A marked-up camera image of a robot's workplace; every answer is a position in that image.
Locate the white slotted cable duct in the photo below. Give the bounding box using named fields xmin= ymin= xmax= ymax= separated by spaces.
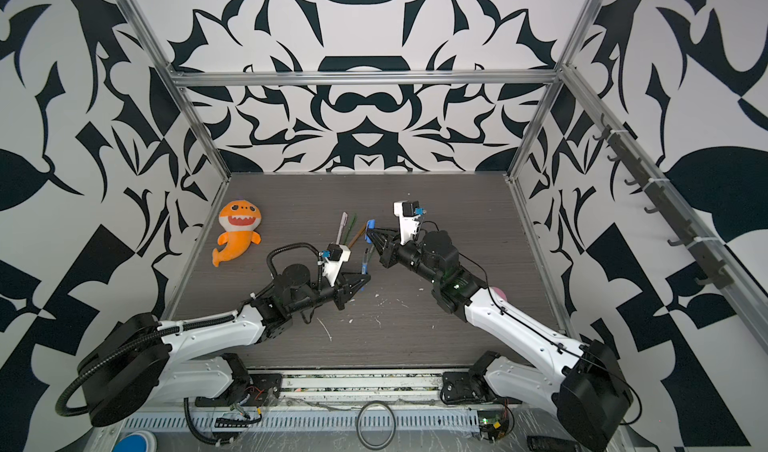
xmin=122 ymin=409 xmax=481 ymax=434

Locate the black device bottom right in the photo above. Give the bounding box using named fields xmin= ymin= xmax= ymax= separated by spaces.
xmin=526 ymin=435 xmax=581 ymax=452

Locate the orange shark plush toy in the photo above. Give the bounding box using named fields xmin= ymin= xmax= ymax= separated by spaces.
xmin=212 ymin=200 xmax=262 ymax=267

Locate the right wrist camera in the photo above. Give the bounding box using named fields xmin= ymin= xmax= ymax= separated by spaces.
xmin=393 ymin=201 xmax=424 ymax=245

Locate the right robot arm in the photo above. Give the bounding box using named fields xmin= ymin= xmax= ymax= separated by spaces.
xmin=367 ymin=228 xmax=635 ymax=451

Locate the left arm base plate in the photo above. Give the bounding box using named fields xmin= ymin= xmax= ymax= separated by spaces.
xmin=194 ymin=373 xmax=283 ymax=407

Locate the black cable loop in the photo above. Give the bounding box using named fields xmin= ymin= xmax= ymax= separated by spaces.
xmin=355 ymin=401 xmax=398 ymax=451

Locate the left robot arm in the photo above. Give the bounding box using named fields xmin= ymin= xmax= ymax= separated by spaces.
xmin=55 ymin=242 xmax=371 ymax=427

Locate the green lit circuit board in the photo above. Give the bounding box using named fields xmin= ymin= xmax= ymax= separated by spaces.
xmin=478 ymin=409 xmax=515 ymax=443

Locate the pink round button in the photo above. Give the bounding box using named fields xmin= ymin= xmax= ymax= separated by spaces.
xmin=491 ymin=287 xmax=507 ymax=302

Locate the wall hook rail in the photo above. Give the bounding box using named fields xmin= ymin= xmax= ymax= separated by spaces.
xmin=595 ymin=124 xmax=734 ymax=290

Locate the blue pen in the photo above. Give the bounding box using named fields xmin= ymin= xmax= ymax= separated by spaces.
xmin=361 ymin=247 xmax=375 ymax=274

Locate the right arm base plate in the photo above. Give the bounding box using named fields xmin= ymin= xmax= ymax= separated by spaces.
xmin=439 ymin=371 xmax=521 ymax=405

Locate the blue round button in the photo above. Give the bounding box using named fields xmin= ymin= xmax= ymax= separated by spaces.
xmin=112 ymin=431 xmax=157 ymax=452

